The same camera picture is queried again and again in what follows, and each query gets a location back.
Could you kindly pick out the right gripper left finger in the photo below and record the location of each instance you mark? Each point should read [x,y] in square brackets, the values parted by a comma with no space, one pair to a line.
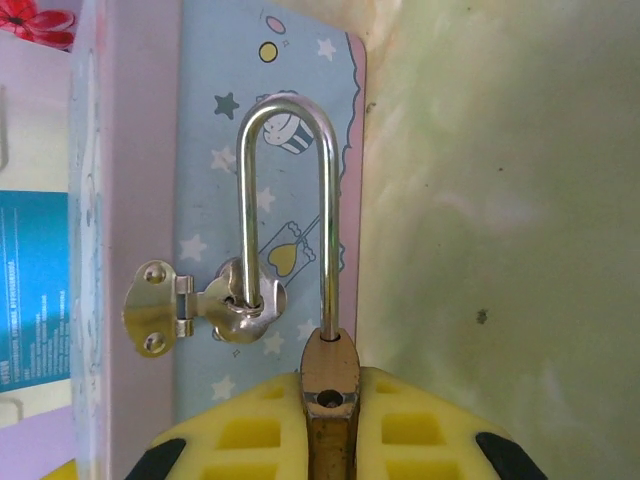
[240,435]

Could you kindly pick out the blue lidded storage box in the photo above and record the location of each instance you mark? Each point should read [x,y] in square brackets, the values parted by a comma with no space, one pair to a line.
[35,280]

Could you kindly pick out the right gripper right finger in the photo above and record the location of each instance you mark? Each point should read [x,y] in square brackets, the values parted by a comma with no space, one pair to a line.
[415,430]

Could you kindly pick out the silver metal hasp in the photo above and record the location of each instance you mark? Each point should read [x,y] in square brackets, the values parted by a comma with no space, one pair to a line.
[150,310]

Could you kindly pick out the brass padlock long shackle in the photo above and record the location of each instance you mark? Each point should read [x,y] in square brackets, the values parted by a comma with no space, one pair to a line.
[330,370]

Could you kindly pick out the pastel cartoon tin box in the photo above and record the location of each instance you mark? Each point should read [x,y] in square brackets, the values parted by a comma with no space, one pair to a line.
[210,165]

